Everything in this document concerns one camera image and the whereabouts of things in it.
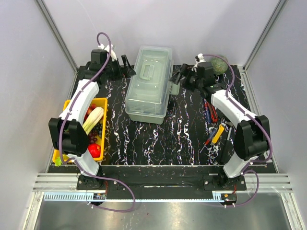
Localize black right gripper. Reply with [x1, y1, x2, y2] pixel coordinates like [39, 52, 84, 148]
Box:
[168, 64, 202, 93]

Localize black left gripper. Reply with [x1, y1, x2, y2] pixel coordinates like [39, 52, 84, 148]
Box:
[103, 55, 136, 82]

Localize translucent green tool box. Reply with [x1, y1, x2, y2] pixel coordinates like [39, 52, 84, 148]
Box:
[125, 46, 179, 124]

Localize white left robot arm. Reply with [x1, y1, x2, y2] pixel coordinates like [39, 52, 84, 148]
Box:
[48, 47, 135, 189]

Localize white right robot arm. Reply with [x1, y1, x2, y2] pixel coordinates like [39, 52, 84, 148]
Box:
[170, 53, 272, 190]

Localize red black utility tool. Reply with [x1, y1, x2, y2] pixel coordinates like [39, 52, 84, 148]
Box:
[207, 102, 218, 123]

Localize green melon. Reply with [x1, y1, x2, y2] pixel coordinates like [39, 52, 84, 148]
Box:
[211, 57, 228, 75]

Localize blue red screwdriver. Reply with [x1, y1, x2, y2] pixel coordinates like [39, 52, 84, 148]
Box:
[204, 99, 211, 123]

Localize white green leek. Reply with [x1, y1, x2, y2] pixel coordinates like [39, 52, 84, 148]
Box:
[83, 107, 104, 135]

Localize yellow utility knife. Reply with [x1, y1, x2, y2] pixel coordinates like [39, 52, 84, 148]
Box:
[211, 124, 225, 145]

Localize small red screwdriver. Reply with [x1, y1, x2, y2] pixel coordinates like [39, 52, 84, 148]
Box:
[200, 129, 217, 152]

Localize dark purple grapes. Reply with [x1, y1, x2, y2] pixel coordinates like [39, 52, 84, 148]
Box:
[88, 121, 105, 145]

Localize red apple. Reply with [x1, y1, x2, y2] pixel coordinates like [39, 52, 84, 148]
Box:
[88, 143, 101, 158]

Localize yellow plastic bin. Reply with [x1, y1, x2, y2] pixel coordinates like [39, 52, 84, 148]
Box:
[49, 98, 107, 166]

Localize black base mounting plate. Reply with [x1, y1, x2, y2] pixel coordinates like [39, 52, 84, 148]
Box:
[77, 165, 247, 201]

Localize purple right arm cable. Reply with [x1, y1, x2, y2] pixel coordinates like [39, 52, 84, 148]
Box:
[203, 54, 273, 208]

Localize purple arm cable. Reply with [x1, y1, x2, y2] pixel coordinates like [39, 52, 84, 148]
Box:
[203, 54, 273, 208]
[59, 32, 136, 213]

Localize left aluminium frame post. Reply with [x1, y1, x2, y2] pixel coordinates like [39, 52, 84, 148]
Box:
[34, 0, 78, 73]

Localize aluminium frame post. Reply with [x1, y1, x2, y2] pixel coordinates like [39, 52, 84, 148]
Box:
[243, 0, 288, 71]
[34, 0, 78, 73]

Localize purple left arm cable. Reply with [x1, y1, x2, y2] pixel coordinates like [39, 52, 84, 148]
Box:
[59, 32, 136, 213]

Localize right aluminium frame post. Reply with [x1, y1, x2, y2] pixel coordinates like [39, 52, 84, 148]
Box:
[243, 0, 288, 71]

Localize white slotted cable duct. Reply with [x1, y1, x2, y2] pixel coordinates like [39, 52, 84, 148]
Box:
[43, 192, 236, 204]

